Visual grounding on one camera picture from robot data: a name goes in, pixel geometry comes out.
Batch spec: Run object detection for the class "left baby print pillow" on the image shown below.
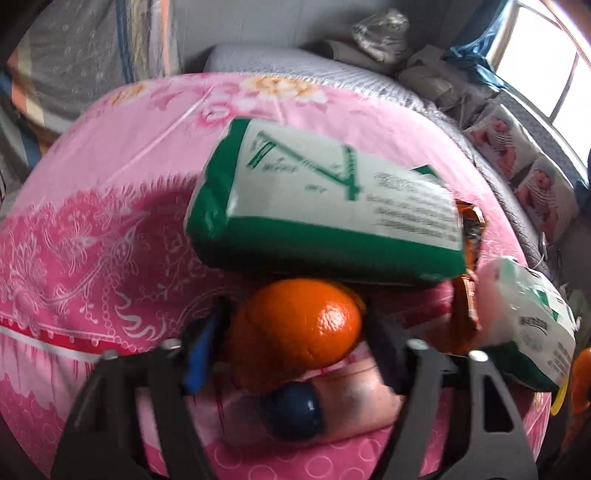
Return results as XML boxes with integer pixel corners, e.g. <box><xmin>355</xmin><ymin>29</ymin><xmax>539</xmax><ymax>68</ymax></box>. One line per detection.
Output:
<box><xmin>464</xmin><ymin>104</ymin><xmax>541</xmax><ymax>181</ymax></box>

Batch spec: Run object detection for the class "grey cushion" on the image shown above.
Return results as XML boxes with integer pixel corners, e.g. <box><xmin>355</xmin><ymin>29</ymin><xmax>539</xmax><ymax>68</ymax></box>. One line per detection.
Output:
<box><xmin>397</xmin><ymin>45</ymin><xmax>469</xmax><ymax>111</ymax></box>

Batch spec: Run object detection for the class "window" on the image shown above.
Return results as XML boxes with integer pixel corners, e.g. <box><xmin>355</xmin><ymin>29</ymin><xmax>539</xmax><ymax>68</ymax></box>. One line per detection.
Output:
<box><xmin>487</xmin><ymin>1</ymin><xmax>590</xmax><ymax>162</ymax></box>

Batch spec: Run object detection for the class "orange snack bag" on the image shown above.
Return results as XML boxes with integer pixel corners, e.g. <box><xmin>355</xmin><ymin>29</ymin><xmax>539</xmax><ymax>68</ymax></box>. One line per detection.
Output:
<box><xmin>426</xmin><ymin>198</ymin><xmax>487</xmax><ymax>355</ymax></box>

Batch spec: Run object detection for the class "pink floral table cloth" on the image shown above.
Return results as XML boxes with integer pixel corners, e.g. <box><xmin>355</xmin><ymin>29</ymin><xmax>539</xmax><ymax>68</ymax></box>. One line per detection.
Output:
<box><xmin>1</xmin><ymin>73</ymin><xmax>525</xmax><ymax>474</ymax></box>

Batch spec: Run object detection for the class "baby print pillow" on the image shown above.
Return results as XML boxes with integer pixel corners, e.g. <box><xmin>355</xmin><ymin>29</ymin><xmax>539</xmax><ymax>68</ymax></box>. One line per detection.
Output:
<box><xmin>464</xmin><ymin>104</ymin><xmax>541</xmax><ymax>181</ymax></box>
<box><xmin>515</xmin><ymin>154</ymin><xmax>579</xmax><ymax>243</ymax></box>

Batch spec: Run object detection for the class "striped sheet covered furniture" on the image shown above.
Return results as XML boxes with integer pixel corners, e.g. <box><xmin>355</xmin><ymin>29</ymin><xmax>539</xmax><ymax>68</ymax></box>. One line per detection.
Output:
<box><xmin>1</xmin><ymin>1</ymin><xmax>180</xmax><ymax>135</ymax></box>

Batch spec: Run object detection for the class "tiger toy in plastic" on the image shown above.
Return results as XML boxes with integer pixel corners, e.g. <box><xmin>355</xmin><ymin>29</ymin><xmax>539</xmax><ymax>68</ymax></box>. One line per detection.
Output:
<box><xmin>352</xmin><ymin>8</ymin><xmax>412</xmax><ymax>65</ymax></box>

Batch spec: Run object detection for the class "grey rolled pillow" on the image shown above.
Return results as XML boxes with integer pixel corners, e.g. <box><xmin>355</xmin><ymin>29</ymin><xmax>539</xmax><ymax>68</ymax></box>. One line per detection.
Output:
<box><xmin>321</xmin><ymin>40</ymin><xmax>394</xmax><ymax>75</ymax></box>

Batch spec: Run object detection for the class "right baby print pillow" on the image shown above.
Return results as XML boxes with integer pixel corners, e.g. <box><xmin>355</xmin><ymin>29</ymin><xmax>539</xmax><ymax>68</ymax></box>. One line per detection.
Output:
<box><xmin>515</xmin><ymin>154</ymin><xmax>579</xmax><ymax>243</ymax></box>

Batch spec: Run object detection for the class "pink cream tube blue cap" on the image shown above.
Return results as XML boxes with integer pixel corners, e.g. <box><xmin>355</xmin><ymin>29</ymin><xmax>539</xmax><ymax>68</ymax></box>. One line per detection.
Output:
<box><xmin>259</xmin><ymin>359</ymin><xmax>403</xmax><ymax>444</ymax></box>

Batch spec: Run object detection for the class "black bin with yellow rim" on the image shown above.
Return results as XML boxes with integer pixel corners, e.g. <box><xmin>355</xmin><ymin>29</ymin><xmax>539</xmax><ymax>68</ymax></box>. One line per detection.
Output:
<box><xmin>551</xmin><ymin>374</ymin><xmax>570</xmax><ymax>416</ymax></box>

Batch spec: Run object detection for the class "orange fruit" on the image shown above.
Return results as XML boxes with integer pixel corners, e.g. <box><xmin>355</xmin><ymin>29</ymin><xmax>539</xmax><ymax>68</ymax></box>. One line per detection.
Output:
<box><xmin>226</xmin><ymin>279</ymin><xmax>366</xmax><ymax>394</ymax></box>

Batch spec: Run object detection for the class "grey quilted sofa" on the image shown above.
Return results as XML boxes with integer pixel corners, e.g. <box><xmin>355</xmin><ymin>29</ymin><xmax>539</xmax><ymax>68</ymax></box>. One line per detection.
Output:
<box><xmin>204</xmin><ymin>43</ymin><xmax>590</xmax><ymax>296</ymax></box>

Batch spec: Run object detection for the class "blue curtain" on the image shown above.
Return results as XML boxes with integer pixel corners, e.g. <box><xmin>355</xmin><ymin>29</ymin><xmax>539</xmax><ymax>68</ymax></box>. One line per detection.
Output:
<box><xmin>442</xmin><ymin>0</ymin><xmax>511</xmax><ymax>88</ymax></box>

